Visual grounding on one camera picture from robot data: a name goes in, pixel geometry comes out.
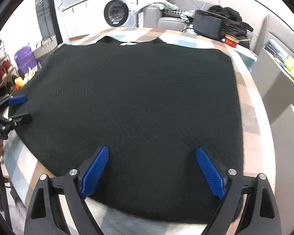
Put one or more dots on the white counter cabinet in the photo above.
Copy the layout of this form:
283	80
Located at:
83	18

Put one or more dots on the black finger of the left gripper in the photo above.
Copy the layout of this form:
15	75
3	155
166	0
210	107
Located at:
21	119

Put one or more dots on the dark door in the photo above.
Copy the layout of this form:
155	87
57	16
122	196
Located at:
47	19

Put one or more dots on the grey sofa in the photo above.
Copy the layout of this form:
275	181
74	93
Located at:
155	17

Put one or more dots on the yellow plush toy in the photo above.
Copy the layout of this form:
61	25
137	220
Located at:
20	82

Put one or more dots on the red bowl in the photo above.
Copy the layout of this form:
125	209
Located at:
231	41

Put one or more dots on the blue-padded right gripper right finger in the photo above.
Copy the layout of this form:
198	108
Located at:
260	214

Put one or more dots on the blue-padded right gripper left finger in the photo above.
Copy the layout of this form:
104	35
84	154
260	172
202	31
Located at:
45	215

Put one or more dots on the white front-load washing machine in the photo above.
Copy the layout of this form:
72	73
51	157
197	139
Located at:
119	13

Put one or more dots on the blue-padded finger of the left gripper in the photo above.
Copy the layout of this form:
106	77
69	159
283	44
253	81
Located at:
8	100

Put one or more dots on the black clothes pile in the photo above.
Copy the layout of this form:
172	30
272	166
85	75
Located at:
234	24

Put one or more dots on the purple bag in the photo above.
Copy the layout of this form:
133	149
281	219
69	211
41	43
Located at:
25	60

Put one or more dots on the shoe rack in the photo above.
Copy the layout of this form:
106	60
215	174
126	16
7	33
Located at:
8	73

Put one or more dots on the grey bedside cabinet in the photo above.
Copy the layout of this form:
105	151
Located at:
277	92

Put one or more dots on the grey blanket on sofa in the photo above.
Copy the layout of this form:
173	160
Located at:
168	8

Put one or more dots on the black knit sweater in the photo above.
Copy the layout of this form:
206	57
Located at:
152	104

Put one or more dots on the woven laundry basket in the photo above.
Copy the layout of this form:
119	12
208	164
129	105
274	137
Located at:
44	49

